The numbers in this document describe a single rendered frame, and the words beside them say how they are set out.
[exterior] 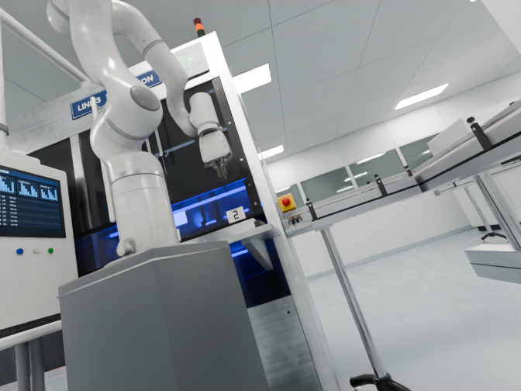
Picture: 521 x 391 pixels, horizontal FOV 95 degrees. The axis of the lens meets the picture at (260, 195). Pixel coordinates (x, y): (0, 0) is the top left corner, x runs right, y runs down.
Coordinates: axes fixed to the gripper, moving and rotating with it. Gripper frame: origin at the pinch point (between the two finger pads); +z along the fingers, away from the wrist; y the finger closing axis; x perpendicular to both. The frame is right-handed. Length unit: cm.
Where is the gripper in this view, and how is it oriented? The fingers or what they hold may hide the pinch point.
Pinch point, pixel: (222, 173)
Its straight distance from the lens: 84.8
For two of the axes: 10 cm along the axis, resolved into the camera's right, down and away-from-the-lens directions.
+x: -1.6, -2.0, -9.7
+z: 3.1, 9.2, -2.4
